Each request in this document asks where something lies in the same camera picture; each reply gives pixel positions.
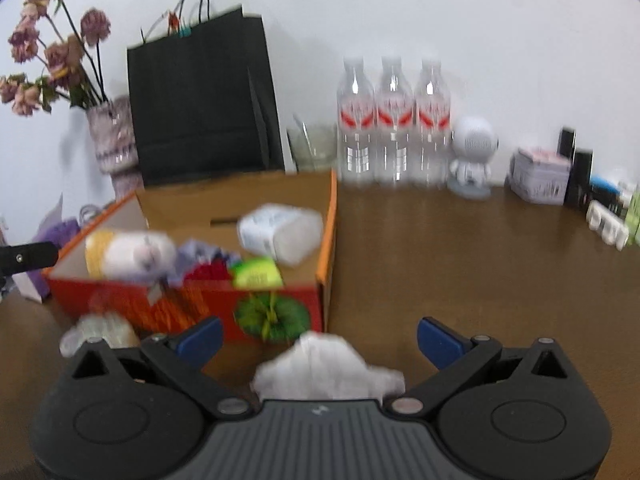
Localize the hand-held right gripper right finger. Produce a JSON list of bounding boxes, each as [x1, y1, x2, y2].
[[390, 316, 574, 416]]

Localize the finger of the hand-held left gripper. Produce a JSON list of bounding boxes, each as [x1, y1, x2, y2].
[[0, 241, 59, 277]]

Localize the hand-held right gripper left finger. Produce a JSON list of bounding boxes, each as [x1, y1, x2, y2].
[[60, 316, 256, 419]]

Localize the purple woven pouch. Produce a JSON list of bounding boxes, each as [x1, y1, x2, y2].
[[172, 239, 242, 288]]

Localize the small green packet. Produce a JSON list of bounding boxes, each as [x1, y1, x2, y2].
[[230, 257, 284, 291]]

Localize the white and yellow plush toy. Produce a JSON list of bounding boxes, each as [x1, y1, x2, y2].
[[84, 229, 179, 282]]

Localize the red cardboard box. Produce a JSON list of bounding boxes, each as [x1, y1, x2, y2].
[[42, 170, 339, 347]]

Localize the white tissue paper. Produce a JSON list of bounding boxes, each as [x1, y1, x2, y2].
[[250, 332, 406, 402]]

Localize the white plastic bottle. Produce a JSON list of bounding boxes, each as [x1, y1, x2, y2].
[[237, 203, 325, 267]]

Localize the purple tissue pack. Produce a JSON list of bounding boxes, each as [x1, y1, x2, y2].
[[14, 194, 82, 304]]

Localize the red fabric item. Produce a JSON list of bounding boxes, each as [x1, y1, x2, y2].
[[184, 259, 237, 285]]

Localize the clear green bubble wrap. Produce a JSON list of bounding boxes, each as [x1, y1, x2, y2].
[[59, 311, 141, 357]]

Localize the purple textured vase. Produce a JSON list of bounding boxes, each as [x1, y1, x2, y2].
[[85, 95, 140, 202]]

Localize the white robot figurine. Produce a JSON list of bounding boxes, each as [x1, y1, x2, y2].
[[447, 115, 501, 201]]

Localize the grey tin box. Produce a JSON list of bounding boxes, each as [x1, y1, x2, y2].
[[508, 146, 571, 206]]

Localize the dried pink roses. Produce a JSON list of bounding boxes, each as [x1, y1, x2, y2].
[[0, 0, 112, 117]]

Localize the white power strip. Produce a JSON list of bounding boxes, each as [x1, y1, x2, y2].
[[585, 199, 631, 251]]

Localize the clear water bottle red label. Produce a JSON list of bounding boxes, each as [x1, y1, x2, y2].
[[375, 55, 416, 189], [337, 57, 379, 189], [414, 58, 454, 189]]

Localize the tall black box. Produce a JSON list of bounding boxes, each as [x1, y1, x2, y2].
[[564, 148, 595, 209]]

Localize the black paper bag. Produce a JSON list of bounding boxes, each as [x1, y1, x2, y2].
[[126, 0, 286, 187]]

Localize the clear glass cup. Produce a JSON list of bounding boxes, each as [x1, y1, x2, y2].
[[287, 114, 339, 174]]

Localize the small green bottle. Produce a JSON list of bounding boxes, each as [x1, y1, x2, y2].
[[621, 181, 640, 247]]

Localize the small black box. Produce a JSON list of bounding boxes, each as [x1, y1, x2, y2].
[[557, 127, 577, 160]]

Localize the white cables by vase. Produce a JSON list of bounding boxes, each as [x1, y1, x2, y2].
[[79, 203, 117, 222]]

